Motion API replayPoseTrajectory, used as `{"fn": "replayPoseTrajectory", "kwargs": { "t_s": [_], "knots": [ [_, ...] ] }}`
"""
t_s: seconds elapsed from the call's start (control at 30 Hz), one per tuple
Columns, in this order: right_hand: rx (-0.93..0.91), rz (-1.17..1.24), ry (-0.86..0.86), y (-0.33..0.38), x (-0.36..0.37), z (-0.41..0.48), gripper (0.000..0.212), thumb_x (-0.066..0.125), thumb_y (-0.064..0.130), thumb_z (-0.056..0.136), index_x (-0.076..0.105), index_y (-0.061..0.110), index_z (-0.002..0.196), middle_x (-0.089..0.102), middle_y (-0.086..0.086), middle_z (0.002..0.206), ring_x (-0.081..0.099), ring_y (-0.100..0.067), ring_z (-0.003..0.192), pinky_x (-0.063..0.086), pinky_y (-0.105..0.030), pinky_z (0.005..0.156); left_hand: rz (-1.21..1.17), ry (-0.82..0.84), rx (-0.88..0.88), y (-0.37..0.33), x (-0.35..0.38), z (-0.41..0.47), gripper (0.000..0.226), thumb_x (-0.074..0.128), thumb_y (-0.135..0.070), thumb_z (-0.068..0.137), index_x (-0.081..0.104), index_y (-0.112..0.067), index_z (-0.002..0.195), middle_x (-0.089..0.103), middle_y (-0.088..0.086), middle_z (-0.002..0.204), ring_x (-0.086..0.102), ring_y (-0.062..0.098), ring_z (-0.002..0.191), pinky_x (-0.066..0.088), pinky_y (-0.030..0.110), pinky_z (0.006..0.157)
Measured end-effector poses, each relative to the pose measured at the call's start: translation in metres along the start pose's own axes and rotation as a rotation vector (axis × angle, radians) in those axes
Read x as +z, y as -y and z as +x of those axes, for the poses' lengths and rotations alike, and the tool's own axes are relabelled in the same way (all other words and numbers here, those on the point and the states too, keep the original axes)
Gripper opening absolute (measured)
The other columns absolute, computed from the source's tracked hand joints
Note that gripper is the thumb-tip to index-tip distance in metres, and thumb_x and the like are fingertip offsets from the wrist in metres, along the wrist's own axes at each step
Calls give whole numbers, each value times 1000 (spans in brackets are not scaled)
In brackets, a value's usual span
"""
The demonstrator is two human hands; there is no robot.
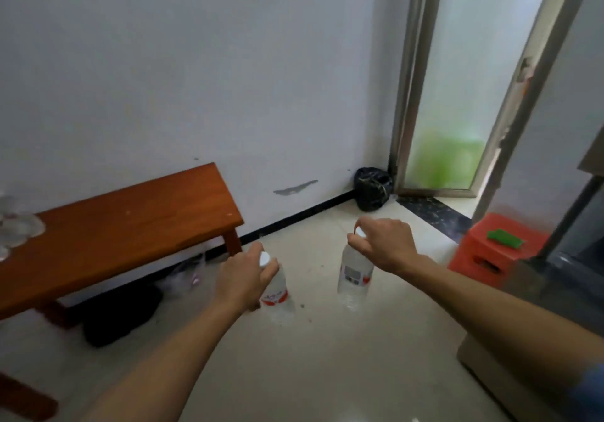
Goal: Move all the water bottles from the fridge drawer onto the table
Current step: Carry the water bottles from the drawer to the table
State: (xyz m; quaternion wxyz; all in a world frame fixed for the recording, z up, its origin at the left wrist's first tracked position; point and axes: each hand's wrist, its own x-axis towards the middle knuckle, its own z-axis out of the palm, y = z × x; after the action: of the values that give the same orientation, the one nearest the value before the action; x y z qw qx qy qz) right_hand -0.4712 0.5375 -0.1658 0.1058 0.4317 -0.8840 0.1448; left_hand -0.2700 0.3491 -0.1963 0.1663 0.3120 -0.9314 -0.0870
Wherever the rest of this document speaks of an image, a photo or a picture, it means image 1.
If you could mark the person's left hand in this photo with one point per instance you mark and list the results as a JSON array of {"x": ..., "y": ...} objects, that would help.
[{"x": 240, "y": 282}]

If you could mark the person's right hand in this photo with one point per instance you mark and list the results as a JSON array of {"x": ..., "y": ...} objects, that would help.
[{"x": 389, "y": 244}]

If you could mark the beige refrigerator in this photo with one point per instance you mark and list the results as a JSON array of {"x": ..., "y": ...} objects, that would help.
[{"x": 542, "y": 303}]

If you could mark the cluster of water bottles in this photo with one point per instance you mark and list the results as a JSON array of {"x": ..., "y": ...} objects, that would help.
[{"x": 16, "y": 228}]

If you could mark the person's right forearm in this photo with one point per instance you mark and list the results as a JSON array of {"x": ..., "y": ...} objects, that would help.
[{"x": 500, "y": 318}]

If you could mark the person's left forearm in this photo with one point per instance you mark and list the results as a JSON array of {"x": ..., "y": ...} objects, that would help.
[{"x": 160, "y": 360}]

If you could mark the person's blue right sleeve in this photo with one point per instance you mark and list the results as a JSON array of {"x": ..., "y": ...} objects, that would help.
[{"x": 590, "y": 391}]

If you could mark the black trash bag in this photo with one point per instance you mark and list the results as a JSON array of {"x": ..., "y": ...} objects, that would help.
[{"x": 373, "y": 190}]

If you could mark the clear plastic wrap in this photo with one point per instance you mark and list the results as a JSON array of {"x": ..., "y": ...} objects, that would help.
[{"x": 184, "y": 273}]

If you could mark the orange plastic stool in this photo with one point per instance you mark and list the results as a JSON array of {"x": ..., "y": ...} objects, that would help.
[{"x": 491, "y": 256}]

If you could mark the green cloth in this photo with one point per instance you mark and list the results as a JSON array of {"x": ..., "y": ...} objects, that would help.
[{"x": 506, "y": 237}]

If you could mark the orange wooden table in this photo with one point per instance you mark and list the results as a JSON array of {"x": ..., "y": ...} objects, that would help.
[{"x": 118, "y": 233}]

